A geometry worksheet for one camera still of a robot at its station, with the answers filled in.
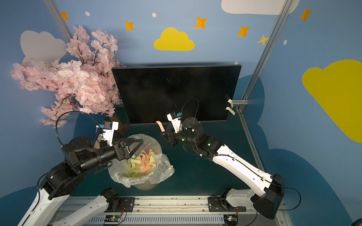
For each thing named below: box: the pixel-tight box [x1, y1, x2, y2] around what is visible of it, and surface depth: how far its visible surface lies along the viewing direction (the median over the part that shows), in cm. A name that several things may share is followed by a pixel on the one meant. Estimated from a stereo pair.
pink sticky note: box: [155, 120, 166, 132], surface depth 66 cm
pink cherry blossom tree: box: [9, 25, 124, 128], surface depth 64 cm
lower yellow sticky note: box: [225, 106, 236, 116], surface depth 82 cm
